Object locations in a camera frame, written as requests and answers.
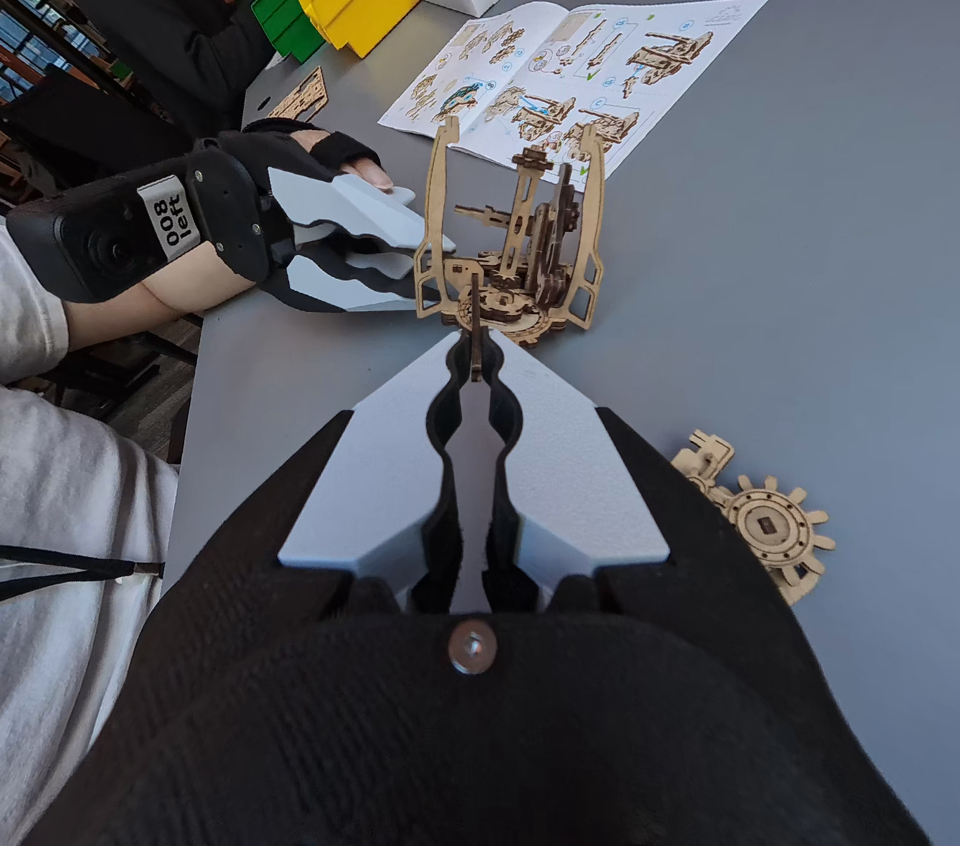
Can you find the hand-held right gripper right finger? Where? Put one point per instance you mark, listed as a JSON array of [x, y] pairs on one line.
[[585, 486]]

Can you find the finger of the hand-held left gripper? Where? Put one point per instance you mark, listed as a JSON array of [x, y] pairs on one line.
[[352, 209], [345, 287]]

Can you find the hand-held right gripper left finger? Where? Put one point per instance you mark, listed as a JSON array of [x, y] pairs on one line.
[[367, 486]]

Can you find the thin pointed wooden stick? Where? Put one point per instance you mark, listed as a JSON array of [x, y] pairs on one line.
[[477, 351]]

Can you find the wooden mechanical model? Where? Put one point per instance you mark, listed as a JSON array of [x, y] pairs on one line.
[[525, 239]]

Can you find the person's left forearm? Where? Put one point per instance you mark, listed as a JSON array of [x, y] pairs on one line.
[[187, 284]]

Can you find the wooden parts sheet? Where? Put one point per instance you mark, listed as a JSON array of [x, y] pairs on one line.
[[304, 93]]

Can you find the person's left hand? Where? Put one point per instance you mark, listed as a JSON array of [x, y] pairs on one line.
[[300, 145]]

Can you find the wooden gear assembly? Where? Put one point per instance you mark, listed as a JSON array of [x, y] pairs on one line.
[[765, 524]]

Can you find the person's white shirt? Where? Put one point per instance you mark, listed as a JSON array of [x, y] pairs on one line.
[[67, 486]]

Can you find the white instruction booklet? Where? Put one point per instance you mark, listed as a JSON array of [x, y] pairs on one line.
[[652, 89]]

